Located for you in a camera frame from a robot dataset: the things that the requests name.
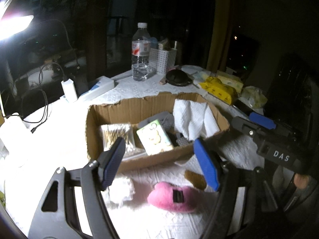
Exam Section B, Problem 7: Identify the brown fuzzy plush pouch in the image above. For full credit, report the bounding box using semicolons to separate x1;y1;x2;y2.
184;170;207;190

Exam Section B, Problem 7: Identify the pale tissue pack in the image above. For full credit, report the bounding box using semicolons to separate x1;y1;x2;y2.
216;71;243;94

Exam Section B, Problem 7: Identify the white paper towel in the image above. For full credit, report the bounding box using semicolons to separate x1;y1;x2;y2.
172;99;220;141

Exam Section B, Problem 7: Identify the black tablet device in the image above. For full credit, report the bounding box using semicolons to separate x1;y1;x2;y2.
233;99;254;116

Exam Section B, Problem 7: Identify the small green white box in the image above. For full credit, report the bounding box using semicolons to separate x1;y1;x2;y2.
137;120;174;156

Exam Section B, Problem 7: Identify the white textured tablecloth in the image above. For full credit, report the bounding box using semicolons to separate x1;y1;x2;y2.
0;64;270;239

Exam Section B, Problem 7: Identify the clear plastic water bottle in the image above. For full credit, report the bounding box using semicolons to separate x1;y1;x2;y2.
131;23;151;81

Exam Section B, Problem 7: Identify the yellow wet wipes pack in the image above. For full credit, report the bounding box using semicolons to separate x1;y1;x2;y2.
199;77;237;106

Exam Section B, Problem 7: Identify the white power adapter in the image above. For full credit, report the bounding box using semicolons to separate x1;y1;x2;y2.
61;79;78;103

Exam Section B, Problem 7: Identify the white crinkled tissue pack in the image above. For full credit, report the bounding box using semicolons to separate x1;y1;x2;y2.
239;86;268;109

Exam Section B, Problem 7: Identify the person's right hand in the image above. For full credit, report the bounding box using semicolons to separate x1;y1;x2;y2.
294;173;311;190

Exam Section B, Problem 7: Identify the brown cardboard box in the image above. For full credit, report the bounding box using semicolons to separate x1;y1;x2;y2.
85;92;230;172

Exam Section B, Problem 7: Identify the cotton swabs pack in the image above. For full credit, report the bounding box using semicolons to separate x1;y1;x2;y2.
99;123;146;161

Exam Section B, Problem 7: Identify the white perforated organizer basket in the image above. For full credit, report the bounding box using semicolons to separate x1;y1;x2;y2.
149;48;177;75

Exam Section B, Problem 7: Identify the pink plush heart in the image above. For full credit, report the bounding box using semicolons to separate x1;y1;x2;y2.
147;182;204;213

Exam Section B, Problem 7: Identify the white blue flat box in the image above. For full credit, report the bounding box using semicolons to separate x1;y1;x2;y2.
78;76;115;101

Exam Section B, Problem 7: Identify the black round pouch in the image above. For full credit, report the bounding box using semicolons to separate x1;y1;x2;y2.
165;69;192;87

